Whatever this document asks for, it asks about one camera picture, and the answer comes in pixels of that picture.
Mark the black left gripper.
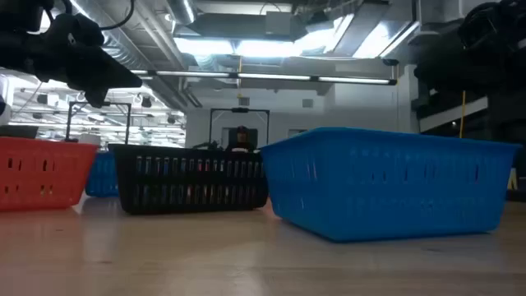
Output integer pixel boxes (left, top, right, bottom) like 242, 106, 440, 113
0, 35, 143, 109

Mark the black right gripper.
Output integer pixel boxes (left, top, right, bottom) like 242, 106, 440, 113
413, 37, 526, 98

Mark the blue plastic basket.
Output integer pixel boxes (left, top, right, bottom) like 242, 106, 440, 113
260, 126, 524, 243
85, 150, 121, 198

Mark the orange plastic basket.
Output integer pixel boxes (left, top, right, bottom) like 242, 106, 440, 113
0, 136, 100, 212

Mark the black plastic basket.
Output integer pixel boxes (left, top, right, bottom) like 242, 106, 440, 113
108, 143, 270, 215

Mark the black monitor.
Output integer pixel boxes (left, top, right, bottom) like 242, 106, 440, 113
0, 124, 39, 140

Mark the yellow and white cup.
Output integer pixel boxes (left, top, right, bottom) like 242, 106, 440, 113
506, 166, 519, 191

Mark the person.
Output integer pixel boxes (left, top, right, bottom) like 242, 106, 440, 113
224, 125, 258, 154

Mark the long tube light bar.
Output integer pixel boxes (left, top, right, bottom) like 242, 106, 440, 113
130, 68, 399, 86

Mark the black gantry frame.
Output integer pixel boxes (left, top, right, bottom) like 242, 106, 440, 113
64, 101, 132, 144
208, 107, 271, 149

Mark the hanging yellow cable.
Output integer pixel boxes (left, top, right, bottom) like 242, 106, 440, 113
459, 90, 467, 139

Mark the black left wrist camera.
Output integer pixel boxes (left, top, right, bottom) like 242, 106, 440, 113
52, 12, 106, 47

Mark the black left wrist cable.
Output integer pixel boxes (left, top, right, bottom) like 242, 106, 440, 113
97, 0, 136, 32

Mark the grey ceiling air duct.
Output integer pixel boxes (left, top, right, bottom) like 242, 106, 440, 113
176, 10, 309, 42

